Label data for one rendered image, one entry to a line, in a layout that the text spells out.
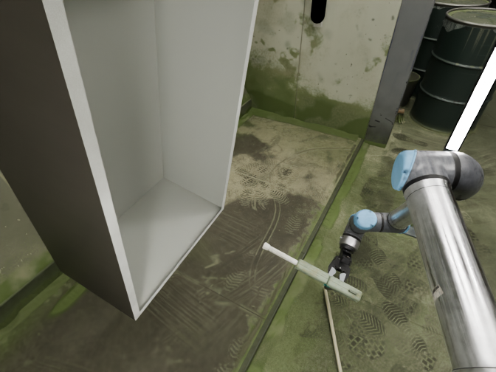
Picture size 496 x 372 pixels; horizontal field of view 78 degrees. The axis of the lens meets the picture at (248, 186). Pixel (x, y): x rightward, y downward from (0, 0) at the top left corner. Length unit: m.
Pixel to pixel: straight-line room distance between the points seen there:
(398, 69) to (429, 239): 1.86
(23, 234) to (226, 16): 1.44
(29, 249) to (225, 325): 1.05
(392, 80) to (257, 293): 1.79
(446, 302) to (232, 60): 0.84
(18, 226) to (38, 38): 1.48
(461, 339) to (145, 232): 1.11
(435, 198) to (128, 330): 1.40
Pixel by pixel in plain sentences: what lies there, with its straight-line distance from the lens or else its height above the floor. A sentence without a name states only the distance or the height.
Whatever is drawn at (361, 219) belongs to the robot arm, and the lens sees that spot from 1.46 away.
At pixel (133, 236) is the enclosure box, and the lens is 1.38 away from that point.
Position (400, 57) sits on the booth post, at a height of 0.73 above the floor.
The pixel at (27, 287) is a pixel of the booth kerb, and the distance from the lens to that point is 1.93.
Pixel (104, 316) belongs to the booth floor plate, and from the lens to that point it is 1.78.
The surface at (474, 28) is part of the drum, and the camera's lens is 2.97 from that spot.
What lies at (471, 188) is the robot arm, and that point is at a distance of 1.04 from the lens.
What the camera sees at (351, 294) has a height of 0.24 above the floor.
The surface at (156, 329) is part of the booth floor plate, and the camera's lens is 1.66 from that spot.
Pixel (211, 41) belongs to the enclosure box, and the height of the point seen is 1.21.
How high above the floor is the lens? 1.50
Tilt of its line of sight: 42 degrees down
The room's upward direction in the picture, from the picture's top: 2 degrees counter-clockwise
